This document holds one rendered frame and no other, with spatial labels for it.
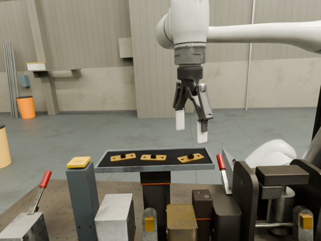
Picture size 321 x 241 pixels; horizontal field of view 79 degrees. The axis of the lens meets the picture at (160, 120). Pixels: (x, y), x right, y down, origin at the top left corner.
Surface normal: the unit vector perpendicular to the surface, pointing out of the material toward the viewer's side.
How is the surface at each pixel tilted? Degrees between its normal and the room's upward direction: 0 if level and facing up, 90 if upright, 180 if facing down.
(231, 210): 0
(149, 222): 78
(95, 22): 90
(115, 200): 0
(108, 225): 90
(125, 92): 90
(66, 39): 90
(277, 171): 0
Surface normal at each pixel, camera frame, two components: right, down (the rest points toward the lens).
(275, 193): -0.01, 0.25
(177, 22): -0.66, 0.24
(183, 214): -0.04, -0.97
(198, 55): 0.36, 0.22
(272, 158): -0.63, -0.49
